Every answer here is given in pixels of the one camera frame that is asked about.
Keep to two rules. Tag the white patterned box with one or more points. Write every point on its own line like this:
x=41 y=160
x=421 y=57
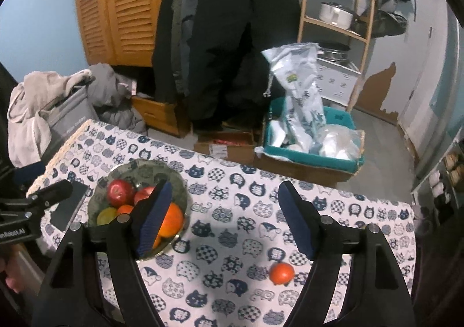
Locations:
x=337 y=84

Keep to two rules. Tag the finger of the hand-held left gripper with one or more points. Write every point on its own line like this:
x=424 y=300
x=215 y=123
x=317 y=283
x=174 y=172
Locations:
x=50 y=194
x=32 y=172

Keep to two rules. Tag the teal box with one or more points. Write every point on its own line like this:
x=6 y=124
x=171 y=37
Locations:
x=340 y=118

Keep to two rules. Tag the cat-print tablecloth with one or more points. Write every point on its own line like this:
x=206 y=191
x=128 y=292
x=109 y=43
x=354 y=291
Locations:
x=224 y=240

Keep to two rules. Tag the grey hanging jacket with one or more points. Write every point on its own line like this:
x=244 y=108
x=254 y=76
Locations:
x=183 y=22

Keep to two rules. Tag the grey padded jacket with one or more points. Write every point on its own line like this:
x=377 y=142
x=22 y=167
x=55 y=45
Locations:
x=112 y=102

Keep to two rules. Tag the person's left hand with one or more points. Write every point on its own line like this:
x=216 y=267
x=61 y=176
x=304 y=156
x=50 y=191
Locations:
x=11 y=278

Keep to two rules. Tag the large orange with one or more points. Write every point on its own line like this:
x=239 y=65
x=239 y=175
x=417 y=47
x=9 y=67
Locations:
x=174 y=220

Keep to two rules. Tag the beige fleece garment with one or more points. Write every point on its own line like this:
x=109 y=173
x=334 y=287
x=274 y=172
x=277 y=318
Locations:
x=25 y=124

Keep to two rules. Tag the small tangerine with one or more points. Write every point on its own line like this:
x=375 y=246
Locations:
x=125 y=209
x=282 y=273

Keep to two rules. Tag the black smartphone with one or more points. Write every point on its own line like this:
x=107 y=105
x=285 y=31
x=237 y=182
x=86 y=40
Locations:
x=69 y=211

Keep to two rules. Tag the wooden box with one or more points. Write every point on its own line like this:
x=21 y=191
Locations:
x=156 y=111

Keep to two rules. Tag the cardboard box with red packets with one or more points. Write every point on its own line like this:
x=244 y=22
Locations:
x=217 y=153

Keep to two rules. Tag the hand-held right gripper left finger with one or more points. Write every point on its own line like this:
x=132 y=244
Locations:
x=156 y=218

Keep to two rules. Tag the steel pot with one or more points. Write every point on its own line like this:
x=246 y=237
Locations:
x=333 y=55

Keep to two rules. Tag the white printed plastic bag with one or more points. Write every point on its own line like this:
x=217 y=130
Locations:
x=301 y=102

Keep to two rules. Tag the yellow-green pear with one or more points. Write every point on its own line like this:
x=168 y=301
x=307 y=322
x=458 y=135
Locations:
x=107 y=216

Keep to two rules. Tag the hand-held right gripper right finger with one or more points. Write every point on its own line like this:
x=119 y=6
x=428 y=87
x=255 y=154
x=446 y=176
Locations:
x=297 y=218

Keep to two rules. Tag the white cooking pot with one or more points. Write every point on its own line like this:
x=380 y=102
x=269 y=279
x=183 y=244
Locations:
x=335 y=15

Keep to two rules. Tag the shoe rack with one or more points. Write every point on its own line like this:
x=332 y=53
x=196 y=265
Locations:
x=442 y=182

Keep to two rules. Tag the grey tote bag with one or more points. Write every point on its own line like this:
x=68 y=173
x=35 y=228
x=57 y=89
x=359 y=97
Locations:
x=69 y=113

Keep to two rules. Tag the clear plastic bag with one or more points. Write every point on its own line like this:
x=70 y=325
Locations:
x=340 y=142

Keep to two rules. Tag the wooden shelf rack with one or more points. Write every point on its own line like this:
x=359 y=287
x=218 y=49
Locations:
x=302 y=4

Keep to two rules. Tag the ribbed glass bowl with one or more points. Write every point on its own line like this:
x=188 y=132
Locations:
x=145 y=171

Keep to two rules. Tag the red apple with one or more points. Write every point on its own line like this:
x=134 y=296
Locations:
x=143 y=196
x=119 y=193

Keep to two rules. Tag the large black hanging coat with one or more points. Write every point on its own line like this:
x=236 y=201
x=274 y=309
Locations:
x=235 y=22

